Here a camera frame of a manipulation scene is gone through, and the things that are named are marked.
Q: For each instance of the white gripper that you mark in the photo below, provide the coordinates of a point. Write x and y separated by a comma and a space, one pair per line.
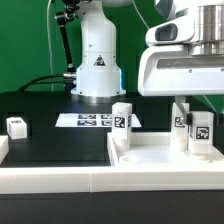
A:
167, 67

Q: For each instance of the white square table top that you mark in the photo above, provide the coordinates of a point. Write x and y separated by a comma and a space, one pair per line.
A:
154, 149

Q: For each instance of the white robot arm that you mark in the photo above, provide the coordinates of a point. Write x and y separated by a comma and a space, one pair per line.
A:
98, 76

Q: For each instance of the white marker base plate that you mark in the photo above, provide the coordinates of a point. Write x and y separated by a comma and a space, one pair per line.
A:
89, 120

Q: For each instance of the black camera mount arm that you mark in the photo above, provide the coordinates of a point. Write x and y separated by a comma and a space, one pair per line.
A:
62, 18

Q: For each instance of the white U-shaped obstacle wall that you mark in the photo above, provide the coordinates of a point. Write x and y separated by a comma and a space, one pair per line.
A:
110, 178

